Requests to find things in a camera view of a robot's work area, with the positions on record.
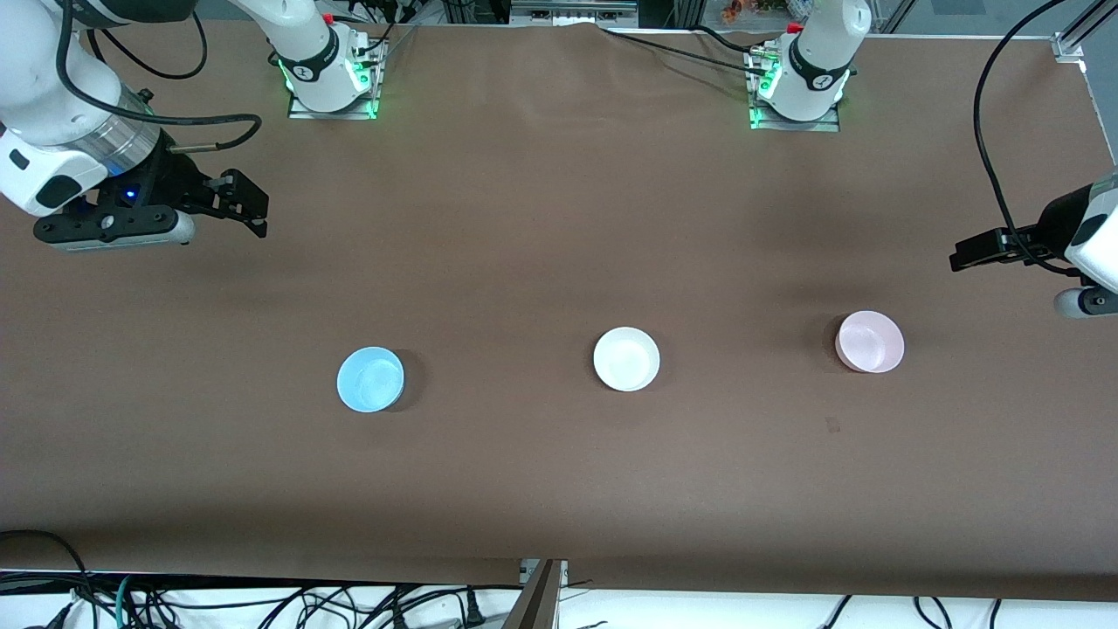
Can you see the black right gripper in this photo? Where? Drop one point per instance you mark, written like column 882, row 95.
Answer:
column 166, row 181

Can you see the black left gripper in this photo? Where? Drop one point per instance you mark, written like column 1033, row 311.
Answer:
column 1055, row 220

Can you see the pink bowl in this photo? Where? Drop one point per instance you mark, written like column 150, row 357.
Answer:
column 870, row 342

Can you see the blue bowl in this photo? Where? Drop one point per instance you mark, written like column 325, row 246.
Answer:
column 370, row 379

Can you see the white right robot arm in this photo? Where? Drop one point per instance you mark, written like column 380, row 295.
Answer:
column 52, row 87

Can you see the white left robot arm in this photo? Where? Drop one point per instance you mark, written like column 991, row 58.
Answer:
column 821, row 52

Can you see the white bowl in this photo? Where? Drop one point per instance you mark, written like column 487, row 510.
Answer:
column 626, row 359

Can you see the grey equipment shelf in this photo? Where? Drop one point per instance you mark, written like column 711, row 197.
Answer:
column 572, row 10

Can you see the brown table cover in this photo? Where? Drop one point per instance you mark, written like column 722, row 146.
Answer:
column 559, row 472

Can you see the black power plug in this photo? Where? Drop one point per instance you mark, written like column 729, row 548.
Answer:
column 473, row 607

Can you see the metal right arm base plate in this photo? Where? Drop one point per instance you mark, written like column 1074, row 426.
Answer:
column 301, row 109

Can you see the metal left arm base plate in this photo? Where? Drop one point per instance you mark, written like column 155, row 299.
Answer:
column 825, row 125

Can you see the aluminium frame corner bracket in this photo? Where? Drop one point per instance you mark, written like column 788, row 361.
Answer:
column 1079, row 35

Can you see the metal frame post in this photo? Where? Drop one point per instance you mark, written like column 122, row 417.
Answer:
column 540, row 603

